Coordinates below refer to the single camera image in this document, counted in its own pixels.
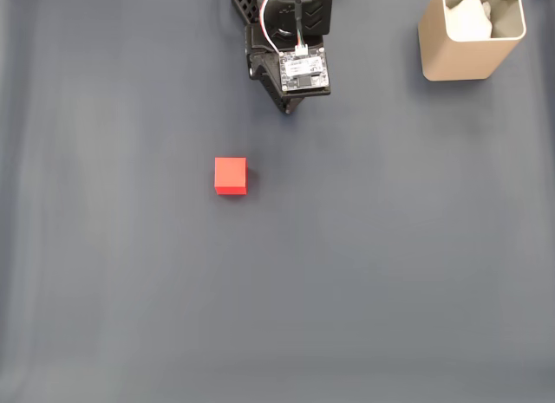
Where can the red cube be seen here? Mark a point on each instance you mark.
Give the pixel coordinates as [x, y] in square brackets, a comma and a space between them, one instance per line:
[230, 173]

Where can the beige box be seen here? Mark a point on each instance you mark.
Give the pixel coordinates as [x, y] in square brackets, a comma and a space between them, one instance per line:
[459, 60]

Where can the dark gray table mat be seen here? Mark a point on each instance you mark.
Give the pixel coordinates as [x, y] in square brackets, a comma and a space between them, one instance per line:
[277, 290]

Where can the white crumpled paper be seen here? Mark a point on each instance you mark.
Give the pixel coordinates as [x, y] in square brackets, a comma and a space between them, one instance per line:
[468, 17]

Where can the camera circuit board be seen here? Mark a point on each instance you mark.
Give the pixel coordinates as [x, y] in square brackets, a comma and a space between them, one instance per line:
[303, 71]

